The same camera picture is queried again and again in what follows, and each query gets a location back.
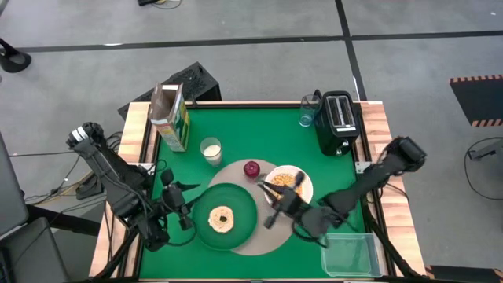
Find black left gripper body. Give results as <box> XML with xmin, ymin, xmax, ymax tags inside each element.
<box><xmin>161</xmin><ymin>183</ymin><xmax>186</xmax><ymax>216</ymax></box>

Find black hazard-striped floor mat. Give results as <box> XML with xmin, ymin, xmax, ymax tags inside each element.
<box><xmin>426</xmin><ymin>265</ymin><xmax>503</xmax><ymax>283</ymax></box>
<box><xmin>450</xmin><ymin>74</ymin><xmax>503</xmax><ymax>127</ymax></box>

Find grey metal bracket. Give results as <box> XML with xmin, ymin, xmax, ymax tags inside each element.
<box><xmin>469</xmin><ymin>139</ymin><xmax>503</xmax><ymax>162</ymax></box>

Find bagel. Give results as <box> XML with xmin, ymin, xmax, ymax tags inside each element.
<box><xmin>207</xmin><ymin>205</ymin><xmax>235</xmax><ymax>234</ymax></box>

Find black device with cable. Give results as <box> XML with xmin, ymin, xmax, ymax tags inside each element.
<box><xmin>137</xmin><ymin>0</ymin><xmax>182</xmax><ymax>10</ymax></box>

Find orange cereal pieces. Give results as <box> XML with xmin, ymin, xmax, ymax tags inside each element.
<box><xmin>268</xmin><ymin>173</ymin><xmax>303</xmax><ymax>197</ymax></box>

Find red apple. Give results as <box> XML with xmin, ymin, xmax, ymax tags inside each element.
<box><xmin>243</xmin><ymin>160</ymin><xmax>261</xmax><ymax>178</ymax></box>

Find black perforated crate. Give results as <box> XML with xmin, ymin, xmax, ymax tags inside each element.
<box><xmin>117</xmin><ymin>61</ymin><xmax>222</xmax><ymax>119</ymax></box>

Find white bowl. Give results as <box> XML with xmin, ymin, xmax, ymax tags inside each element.
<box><xmin>263</xmin><ymin>164</ymin><xmax>314</xmax><ymax>215</ymax></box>

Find glass of milk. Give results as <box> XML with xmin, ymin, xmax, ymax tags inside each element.
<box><xmin>199</xmin><ymin>136</ymin><xmax>223</xmax><ymax>167</ymax></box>

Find black toaster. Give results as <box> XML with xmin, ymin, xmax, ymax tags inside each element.
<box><xmin>313</xmin><ymin>90</ymin><xmax>362</xmax><ymax>157</ymax></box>

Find clear drinking glass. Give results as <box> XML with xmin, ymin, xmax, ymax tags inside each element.
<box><xmin>298</xmin><ymin>94</ymin><xmax>321</xmax><ymax>128</ymax></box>

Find clear plastic container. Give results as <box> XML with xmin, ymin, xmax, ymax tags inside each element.
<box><xmin>320</xmin><ymin>232</ymin><xmax>384</xmax><ymax>278</ymax></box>

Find round beige placemat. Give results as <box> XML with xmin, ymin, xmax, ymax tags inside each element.
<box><xmin>207</xmin><ymin>158</ymin><xmax>300</xmax><ymax>256</ymax></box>

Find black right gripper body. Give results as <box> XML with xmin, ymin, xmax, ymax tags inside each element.
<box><xmin>274</xmin><ymin>189</ymin><xmax>304</xmax><ymax>216</ymax></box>

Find black stand base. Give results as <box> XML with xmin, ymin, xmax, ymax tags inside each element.
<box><xmin>0</xmin><ymin>38</ymin><xmax>32</xmax><ymax>74</ymax></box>

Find colourful cereal box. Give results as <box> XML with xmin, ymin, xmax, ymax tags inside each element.
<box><xmin>148</xmin><ymin>81</ymin><xmax>192</xmax><ymax>153</ymax></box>

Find green felt table mat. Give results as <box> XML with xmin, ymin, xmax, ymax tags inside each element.
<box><xmin>139</xmin><ymin>106</ymin><xmax>369</xmax><ymax>280</ymax></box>

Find black floor power supply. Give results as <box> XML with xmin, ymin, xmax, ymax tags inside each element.
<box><xmin>75</xmin><ymin>171</ymin><xmax>112</xmax><ymax>200</ymax></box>

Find green plate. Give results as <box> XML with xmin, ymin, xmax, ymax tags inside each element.
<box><xmin>191</xmin><ymin>182</ymin><xmax>259</xmax><ymax>252</ymax></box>

